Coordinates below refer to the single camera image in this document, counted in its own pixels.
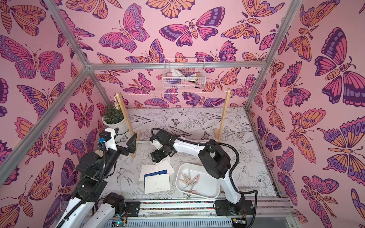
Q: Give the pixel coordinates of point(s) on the blue postcard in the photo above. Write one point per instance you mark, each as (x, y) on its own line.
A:
(155, 172)

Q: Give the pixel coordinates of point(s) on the white postcard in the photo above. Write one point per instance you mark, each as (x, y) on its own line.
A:
(146, 169)
(160, 188)
(164, 165)

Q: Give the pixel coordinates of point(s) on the potted green plant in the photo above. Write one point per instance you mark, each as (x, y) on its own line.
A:
(114, 118)

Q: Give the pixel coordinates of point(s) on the white plastic tray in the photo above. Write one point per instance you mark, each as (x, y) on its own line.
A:
(208, 186)

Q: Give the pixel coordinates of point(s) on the aluminium frame profiles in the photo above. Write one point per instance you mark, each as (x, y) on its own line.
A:
(88, 71)

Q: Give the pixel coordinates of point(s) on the wooden drying rack frame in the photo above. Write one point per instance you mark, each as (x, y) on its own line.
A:
(182, 122)

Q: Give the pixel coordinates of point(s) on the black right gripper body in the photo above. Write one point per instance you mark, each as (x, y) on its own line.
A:
(157, 155)

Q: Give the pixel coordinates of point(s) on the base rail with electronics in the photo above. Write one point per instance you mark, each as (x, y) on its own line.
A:
(201, 213)

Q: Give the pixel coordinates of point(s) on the grey clothespin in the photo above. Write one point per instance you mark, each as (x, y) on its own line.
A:
(190, 186)

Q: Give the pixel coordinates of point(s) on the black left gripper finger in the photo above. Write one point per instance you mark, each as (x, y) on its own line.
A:
(131, 144)
(116, 130)

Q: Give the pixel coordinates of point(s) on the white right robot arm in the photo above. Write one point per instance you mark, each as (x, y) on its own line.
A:
(218, 159)

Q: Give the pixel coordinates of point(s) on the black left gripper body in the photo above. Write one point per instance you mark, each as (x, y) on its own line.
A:
(122, 151)

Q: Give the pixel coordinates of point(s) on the white wire basket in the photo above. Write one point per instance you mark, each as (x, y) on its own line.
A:
(184, 73)

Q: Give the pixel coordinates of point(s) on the beige clothespin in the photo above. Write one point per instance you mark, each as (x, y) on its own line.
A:
(195, 179)
(193, 192)
(185, 181)
(187, 177)

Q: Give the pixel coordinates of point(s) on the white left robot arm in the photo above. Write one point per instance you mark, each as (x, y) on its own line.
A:
(94, 170)

